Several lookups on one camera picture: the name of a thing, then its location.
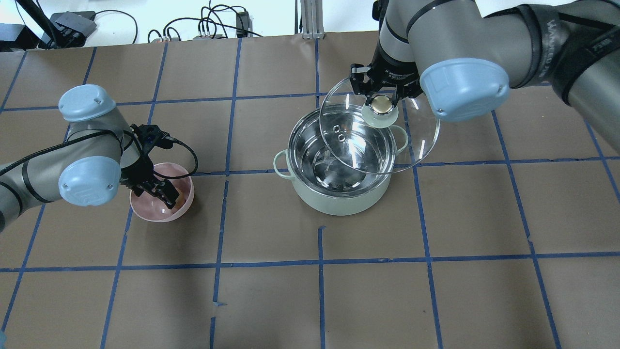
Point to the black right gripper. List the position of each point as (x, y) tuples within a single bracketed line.
[(393, 74)]

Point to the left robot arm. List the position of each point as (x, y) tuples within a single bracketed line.
[(100, 153)]

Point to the brown paper table cover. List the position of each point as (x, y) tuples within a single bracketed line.
[(506, 236)]

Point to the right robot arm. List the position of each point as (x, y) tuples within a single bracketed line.
[(466, 63)]

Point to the glass pot lid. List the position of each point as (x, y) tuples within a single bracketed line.
[(378, 138)]

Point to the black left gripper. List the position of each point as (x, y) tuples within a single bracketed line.
[(137, 170)]

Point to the aluminium frame post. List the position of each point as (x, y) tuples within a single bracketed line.
[(311, 16)]

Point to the pink bowl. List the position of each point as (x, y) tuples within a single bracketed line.
[(150, 209)]

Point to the mint green steel pot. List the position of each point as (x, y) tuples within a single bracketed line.
[(320, 180)]

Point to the beige egg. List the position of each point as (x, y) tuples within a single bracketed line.
[(181, 200)]

